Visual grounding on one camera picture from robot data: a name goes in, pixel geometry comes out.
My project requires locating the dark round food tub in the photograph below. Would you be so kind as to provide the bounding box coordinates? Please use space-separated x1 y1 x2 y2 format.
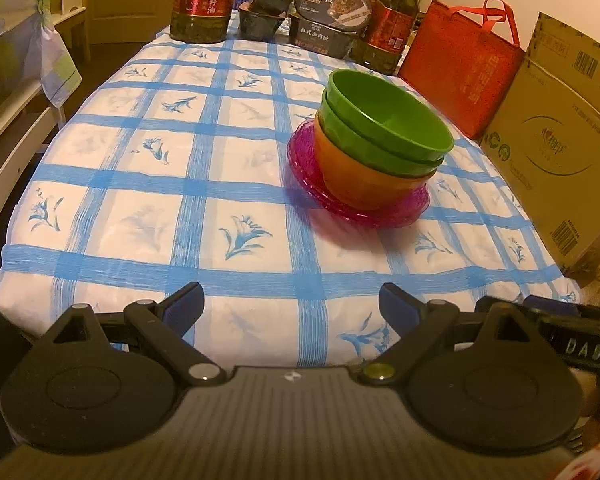
237 2 286 42

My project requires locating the small green plastic bowl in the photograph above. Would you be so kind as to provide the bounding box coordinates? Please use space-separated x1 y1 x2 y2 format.
324 69 455 164

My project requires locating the wooden cabinet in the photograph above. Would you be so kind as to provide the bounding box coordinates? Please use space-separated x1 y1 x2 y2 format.
82 0 183 49

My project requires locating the pastel checked chair cover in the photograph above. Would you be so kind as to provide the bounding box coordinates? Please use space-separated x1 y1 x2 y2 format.
0 0 83 109

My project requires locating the handled red-label oil bottle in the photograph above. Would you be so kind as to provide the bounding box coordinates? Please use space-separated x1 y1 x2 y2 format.
350 0 427 76

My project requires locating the large pink plastic plate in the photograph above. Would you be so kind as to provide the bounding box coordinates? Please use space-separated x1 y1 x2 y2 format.
287 120 431 231

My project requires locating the orange plastic bowl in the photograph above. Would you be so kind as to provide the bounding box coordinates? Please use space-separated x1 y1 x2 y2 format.
313 114 438 211

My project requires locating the black instant rice meal box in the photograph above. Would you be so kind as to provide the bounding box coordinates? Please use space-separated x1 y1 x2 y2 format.
287 12 361 59

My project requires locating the red tote bag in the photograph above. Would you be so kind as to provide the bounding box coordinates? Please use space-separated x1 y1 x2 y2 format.
397 0 527 141

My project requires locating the tall red-label oil bottle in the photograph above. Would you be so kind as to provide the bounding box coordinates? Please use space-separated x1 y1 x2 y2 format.
170 0 245 44

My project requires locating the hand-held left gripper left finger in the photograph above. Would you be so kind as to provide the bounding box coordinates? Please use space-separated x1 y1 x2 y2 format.
38 281 228 386

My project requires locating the large green plastic bowl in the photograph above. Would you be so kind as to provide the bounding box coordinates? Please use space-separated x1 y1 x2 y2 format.
317 104 443 179

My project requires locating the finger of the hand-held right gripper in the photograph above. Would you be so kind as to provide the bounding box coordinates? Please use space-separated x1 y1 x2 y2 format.
474 295 540 319
524 295 582 317

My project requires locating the oval instant rice meal box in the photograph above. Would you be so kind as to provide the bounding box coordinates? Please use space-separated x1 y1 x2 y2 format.
292 0 372 29

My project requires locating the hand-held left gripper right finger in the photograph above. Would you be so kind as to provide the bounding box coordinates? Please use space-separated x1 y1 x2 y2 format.
358 282 542 386

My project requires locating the person's right hand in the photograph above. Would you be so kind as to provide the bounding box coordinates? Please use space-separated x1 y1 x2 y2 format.
577 372 600 455

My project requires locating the white wooden chair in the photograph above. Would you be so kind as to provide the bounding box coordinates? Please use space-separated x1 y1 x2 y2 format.
0 0 88 286

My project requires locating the large printed cardboard box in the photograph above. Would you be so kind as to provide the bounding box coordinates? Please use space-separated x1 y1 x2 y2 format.
480 12 600 277

